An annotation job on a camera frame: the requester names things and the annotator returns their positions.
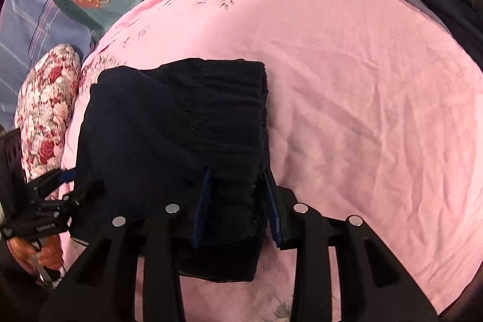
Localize dark navy pants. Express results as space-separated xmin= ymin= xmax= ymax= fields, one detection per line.
xmin=70 ymin=58 xmax=271 ymax=283

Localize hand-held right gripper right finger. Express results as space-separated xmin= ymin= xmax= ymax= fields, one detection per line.
xmin=262 ymin=169 xmax=440 ymax=322

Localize pink floral bedsheet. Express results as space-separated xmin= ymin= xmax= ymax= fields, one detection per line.
xmin=56 ymin=0 xmax=483 ymax=322

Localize blue plaid cloth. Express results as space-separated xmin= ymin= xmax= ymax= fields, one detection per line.
xmin=0 ymin=0 xmax=96 ymax=123

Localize person's left hand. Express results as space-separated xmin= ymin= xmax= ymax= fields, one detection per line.
xmin=8 ymin=233 xmax=63 ymax=274

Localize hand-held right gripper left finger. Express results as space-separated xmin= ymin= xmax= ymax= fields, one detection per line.
xmin=40 ymin=167 xmax=214 ymax=322

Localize rose-patterned floral pillow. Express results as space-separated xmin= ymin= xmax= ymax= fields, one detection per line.
xmin=15 ymin=44 xmax=82 ymax=182

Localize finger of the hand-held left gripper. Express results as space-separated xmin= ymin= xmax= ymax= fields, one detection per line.
xmin=29 ymin=169 xmax=77 ymax=196
xmin=36 ymin=180 xmax=105 ymax=218

